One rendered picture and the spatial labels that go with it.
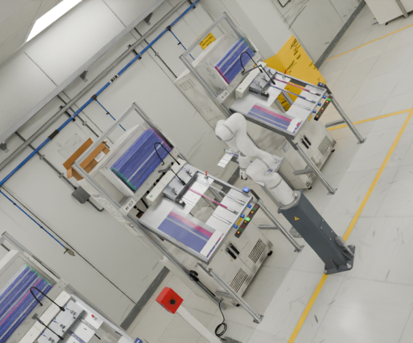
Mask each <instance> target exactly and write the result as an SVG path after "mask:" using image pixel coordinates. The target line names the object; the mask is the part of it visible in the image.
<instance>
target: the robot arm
mask: <svg viewBox="0 0 413 343"><path fill-rule="evenodd" d="M235 132H236V135H235V134H234V133H235ZM215 134H216V137H217V138H218V139H219V140H220V141H225V142H226V144H227V145H228V147H229V148H230V149H231V150H232V151H233V152H237V151H238V150H240V152H239V168H240V172H239V175H240V177H241V179H242V180H243V179H244V180H247V179H248V178H249V179H250V180H253V181H256V182H262V183H264V184H265V185H266V186H267V187H268V188H269V189H270V191H271V192H272V193H273V194H274V195H275V196H276V197H277V198H278V200H279V201H280V202H279V204H278V207H279V208H280V209H281V210H287V209H289V208H291V207H293V206H294V205H295V204H296V203H297V202H298V201H299V198H300V197H301V193H300V192H299V191H292V190H291V189H290V187H289V186H288V185H287V184H286V182H285V181H283V179H282V178H281V177H280V175H279V174H278V173H276V172H272V173H270V174H267V175H265V173H266V172H267V171H268V170H269V169H270V168H271V166H272V165H273V164H274V157H273V156H272V155H271V154H270V153H268V152H265V151H263V150H260V149H258V148H257V147H256V146H255V145H254V144H253V143H252V142H251V141H250V139H249V138H248V136H247V133H246V119H245V118H244V116H243V115H242V114H240V113H234V114H232V115H231V116H230V117H229V118H228V119H227V120H219V121H218V122H217V123H216V130H215ZM253 156H257V158H256V159H255V160H254V161H253V162H252V163H251V164H250V157H253Z"/></svg>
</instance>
